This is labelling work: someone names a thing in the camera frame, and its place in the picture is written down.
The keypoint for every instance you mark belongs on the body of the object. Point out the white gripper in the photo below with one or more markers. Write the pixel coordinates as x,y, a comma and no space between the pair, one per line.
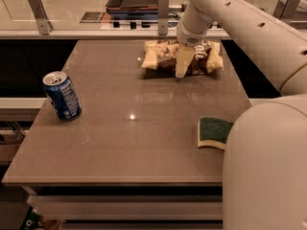
188,36

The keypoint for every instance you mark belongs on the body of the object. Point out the brown chip bag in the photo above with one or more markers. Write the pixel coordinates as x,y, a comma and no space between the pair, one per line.
162,55

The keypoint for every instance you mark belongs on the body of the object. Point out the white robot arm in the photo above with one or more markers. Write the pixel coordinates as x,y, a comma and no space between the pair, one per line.
265,160

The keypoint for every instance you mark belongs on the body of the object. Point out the blue pepsi can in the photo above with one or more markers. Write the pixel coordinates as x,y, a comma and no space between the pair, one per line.
61,93

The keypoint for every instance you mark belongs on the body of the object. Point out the green yellow sponge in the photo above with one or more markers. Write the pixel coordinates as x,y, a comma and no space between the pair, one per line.
213,133

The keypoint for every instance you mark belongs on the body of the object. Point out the table drawer front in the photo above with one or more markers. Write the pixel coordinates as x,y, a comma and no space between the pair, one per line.
98,207

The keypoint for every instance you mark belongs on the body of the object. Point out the middle metal railing bracket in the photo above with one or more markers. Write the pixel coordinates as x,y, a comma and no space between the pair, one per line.
163,14

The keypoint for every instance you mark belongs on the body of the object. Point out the metal railing bracket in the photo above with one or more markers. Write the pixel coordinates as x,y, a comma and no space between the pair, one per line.
163,14
43,23
292,12

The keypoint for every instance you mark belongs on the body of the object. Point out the right metal railing bracket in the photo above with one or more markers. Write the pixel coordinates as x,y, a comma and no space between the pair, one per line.
292,12

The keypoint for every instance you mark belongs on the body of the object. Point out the left metal railing bracket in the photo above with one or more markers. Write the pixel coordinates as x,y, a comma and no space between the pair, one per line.
43,23

